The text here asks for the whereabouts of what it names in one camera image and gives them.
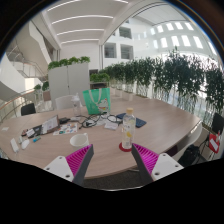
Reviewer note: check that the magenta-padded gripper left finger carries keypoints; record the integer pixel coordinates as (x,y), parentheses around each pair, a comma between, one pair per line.
(78,160)

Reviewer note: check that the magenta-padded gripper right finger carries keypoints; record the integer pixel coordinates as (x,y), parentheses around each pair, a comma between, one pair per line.
(148,160)

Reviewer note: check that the clear lemon drink bottle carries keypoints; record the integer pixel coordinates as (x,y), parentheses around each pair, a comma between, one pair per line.
(128,130)

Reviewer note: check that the white mug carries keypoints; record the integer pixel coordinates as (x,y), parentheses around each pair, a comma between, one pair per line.
(79,140)

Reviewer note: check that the colourful sticker sheet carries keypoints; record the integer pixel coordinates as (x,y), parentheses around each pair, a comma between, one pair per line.
(65,129)

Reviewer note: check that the dark blue keyboard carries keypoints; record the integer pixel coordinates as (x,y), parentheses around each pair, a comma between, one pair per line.
(140,122)

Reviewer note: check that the black backpack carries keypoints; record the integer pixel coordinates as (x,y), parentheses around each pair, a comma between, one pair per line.
(189,155)

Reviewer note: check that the small black pouch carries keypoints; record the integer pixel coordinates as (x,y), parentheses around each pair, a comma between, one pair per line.
(64,120)

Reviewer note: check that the brown covered tablet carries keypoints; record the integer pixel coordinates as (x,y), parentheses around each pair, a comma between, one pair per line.
(50,125)

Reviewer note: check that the green tote bag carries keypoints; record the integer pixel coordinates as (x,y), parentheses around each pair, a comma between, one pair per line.
(95,101)

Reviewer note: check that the white power strip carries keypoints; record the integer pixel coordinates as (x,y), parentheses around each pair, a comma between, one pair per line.
(14,145)

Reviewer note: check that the black office chair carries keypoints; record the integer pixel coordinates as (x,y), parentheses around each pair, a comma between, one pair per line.
(28,109)

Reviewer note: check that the black chair with red bag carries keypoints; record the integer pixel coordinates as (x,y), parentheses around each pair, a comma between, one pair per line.
(216,126)

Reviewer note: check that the white planter cabinet with plants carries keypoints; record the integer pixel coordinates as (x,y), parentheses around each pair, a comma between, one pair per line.
(68,81)

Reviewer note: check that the small planter with green plants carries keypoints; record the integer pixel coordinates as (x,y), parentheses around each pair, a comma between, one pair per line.
(42,88)

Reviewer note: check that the row of green potted plants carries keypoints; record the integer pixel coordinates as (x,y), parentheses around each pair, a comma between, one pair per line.
(166,78)

